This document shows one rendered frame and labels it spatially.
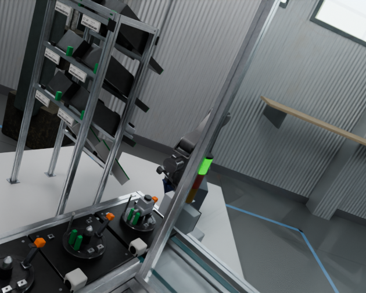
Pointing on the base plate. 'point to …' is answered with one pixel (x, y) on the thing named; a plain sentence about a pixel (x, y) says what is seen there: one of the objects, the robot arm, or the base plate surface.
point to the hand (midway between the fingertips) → (168, 190)
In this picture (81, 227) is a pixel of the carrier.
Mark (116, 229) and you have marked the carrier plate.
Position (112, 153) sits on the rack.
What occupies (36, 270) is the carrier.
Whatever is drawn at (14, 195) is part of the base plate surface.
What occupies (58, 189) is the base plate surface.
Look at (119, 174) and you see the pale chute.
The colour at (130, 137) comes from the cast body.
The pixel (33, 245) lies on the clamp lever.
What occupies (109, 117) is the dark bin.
